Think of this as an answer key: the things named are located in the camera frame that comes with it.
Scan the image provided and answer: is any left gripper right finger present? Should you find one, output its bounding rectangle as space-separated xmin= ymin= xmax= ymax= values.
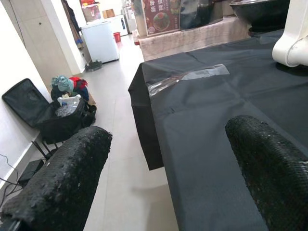
xmin=225 ymin=115 xmax=308 ymax=231

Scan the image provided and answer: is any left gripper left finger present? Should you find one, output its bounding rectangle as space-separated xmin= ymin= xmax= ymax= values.
xmin=0 ymin=126 xmax=113 ymax=231

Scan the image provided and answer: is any white plastic table top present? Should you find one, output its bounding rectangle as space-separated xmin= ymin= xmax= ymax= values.
xmin=271 ymin=0 xmax=308 ymax=68

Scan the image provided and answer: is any black power adapter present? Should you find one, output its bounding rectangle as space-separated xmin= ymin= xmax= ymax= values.
xmin=18 ymin=158 xmax=45 ymax=186

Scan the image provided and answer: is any white plastic packet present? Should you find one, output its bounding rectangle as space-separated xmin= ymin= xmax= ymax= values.
xmin=54 ymin=94 xmax=82 ymax=117

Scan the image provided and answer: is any black open bag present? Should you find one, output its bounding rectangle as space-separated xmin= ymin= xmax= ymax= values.
xmin=1 ymin=78 xmax=97 ymax=145

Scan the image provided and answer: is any black floor cloth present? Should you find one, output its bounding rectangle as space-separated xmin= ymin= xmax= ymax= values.
xmin=127 ymin=28 xmax=308 ymax=231

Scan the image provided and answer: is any teal plush toy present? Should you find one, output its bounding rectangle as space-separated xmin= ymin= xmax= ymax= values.
xmin=51 ymin=75 xmax=74 ymax=93

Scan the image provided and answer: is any red soft item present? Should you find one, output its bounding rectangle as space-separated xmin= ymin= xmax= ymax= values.
xmin=69 ymin=76 xmax=89 ymax=97

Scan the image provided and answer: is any black mop base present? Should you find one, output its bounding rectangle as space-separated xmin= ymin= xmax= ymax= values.
xmin=85 ymin=60 xmax=103 ymax=72

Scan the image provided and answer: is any clear tape strip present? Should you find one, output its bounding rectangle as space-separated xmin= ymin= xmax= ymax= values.
xmin=146 ymin=64 xmax=231 ymax=97

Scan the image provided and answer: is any white appliance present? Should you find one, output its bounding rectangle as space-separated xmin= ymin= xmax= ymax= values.
xmin=80 ymin=21 xmax=120 ymax=64
xmin=107 ymin=14 xmax=129 ymax=37

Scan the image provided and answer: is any beige cloth-covered stand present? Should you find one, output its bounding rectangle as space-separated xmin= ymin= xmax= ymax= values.
xmin=138 ymin=16 xmax=251 ymax=61

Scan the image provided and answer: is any black wok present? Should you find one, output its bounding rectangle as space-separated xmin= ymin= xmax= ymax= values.
xmin=230 ymin=0 xmax=292 ymax=26

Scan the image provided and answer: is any brown cardboard box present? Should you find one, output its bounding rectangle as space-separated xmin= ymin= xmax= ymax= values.
xmin=102 ymin=8 xmax=115 ymax=19

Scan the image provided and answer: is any black glossy bag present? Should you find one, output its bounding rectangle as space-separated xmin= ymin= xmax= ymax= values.
xmin=179 ymin=0 xmax=224 ymax=32

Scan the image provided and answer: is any orange-lidded storage box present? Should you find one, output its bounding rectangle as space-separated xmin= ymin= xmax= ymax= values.
xmin=134 ymin=0 xmax=181 ymax=37

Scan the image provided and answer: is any black looped floor cable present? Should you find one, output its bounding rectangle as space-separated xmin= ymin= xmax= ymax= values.
xmin=0 ymin=154 xmax=22 ymax=210

